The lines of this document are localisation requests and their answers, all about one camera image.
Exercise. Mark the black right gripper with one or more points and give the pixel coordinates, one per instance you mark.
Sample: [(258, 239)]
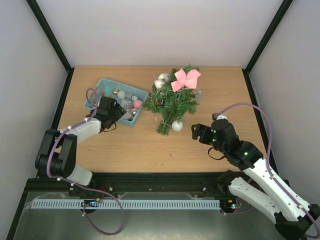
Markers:
[(204, 133)]

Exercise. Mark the pink felt bow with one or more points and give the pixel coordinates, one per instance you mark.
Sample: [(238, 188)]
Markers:
[(183, 79)]

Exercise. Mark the matte white ball ornament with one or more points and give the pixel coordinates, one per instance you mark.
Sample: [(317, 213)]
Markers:
[(121, 94)]

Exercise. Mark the black frame post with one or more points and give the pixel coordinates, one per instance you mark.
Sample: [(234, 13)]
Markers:
[(276, 20), (40, 17)]

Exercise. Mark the black right frame post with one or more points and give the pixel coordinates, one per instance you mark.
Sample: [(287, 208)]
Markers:
[(276, 20)]

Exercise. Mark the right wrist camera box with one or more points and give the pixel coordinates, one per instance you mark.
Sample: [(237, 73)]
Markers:
[(219, 116)]

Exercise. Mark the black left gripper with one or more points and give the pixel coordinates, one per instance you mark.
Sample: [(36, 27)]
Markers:
[(119, 111)]

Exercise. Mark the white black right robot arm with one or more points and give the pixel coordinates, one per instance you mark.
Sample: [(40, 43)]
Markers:
[(291, 214)]

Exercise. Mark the white cotton boll ornament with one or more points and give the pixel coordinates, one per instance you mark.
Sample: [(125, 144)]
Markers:
[(161, 80)]

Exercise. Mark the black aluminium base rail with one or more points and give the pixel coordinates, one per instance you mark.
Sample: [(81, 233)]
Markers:
[(196, 184)]

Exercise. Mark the small green christmas tree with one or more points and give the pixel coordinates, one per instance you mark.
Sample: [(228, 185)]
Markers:
[(175, 104)]

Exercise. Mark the white glossy ball ornament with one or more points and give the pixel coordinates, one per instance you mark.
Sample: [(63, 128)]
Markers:
[(177, 125)]

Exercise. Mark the light blue slotted cable duct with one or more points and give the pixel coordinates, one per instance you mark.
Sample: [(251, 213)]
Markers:
[(126, 204)]

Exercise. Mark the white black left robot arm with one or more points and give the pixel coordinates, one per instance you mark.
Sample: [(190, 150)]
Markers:
[(58, 150)]

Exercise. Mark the pink pompom ornament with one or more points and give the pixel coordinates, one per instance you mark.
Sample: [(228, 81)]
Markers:
[(137, 103)]

